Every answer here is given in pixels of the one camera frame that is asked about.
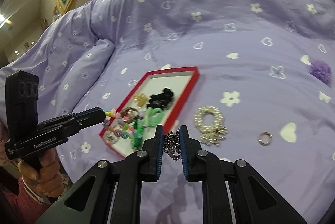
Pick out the black hair scrunchie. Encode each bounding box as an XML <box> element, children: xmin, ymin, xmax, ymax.
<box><xmin>147</xmin><ymin>87</ymin><xmax>174</xmax><ymax>110</ymax></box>

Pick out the colorful bead bracelet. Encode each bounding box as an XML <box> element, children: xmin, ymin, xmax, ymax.
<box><xmin>102</xmin><ymin>108</ymin><xmax>143</xmax><ymax>145</ymax></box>

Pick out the purple flower hair scrunchie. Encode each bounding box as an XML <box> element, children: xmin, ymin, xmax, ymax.
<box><xmin>309</xmin><ymin>60</ymin><xmax>333</xmax><ymax>86</ymax></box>

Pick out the red sleeve left forearm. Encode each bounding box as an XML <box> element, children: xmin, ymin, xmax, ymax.
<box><xmin>1</xmin><ymin>179</ymin><xmax>51</xmax><ymax>223</ymax></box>

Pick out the white pearl bracelet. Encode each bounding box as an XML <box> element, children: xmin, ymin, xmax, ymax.
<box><xmin>193</xmin><ymin>105</ymin><xmax>228</xmax><ymax>147</ymax></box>

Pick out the yellow hair claw clip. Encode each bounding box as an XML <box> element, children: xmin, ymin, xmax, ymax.
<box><xmin>133</xmin><ymin>93</ymin><xmax>149</xmax><ymax>108</ymax></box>

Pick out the left hand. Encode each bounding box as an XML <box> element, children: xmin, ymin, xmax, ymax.
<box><xmin>18</xmin><ymin>149</ymin><xmax>64</xmax><ymax>198</ymax></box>

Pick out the small metal ring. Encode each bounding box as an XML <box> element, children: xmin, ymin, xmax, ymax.
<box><xmin>258</xmin><ymin>131</ymin><xmax>273</xmax><ymax>146</ymax></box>

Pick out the red jewelry tray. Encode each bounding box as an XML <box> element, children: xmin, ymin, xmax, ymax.
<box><xmin>99</xmin><ymin>66</ymin><xmax>199</xmax><ymax>158</ymax></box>

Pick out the purple floral duvet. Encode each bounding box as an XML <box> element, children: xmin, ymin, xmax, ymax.
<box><xmin>1</xmin><ymin>0</ymin><xmax>334</xmax><ymax>223</ymax></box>

